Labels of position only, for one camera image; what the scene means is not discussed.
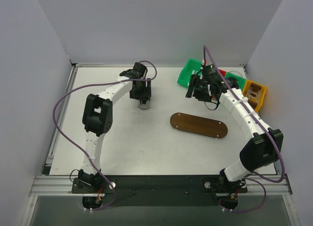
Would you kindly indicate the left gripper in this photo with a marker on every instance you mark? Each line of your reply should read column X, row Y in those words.
column 141, row 95

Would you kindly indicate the brown oval wooden tray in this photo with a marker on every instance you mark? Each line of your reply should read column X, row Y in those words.
column 198, row 125

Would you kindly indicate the grey glass cup with holder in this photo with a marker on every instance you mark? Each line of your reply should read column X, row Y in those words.
column 144, row 105

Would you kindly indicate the green bin with toothbrushes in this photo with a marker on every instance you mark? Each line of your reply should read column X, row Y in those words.
column 191, row 67

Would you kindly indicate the yellow bin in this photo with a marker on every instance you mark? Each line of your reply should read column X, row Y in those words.
column 255, row 104

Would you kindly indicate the green bin with cups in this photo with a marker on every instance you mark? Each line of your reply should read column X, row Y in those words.
column 240, row 80

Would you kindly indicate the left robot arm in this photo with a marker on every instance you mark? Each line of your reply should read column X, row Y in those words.
column 98, row 118

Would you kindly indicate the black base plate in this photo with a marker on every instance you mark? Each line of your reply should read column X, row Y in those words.
column 155, row 198

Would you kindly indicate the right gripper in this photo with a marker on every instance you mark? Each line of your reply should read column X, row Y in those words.
column 198, row 89

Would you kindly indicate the clear glass cup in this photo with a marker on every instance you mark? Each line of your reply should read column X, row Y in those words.
column 236, row 74

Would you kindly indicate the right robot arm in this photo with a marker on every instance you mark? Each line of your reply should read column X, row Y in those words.
column 263, row 143

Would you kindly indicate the aluminium frame rail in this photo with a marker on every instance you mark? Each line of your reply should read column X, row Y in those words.
column 66, row 185

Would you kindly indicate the clear acrylic toothbrush rack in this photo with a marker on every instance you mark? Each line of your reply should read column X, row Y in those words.
column 254, row 91

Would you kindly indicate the red bin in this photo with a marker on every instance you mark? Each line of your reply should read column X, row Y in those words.
column 222, row 72

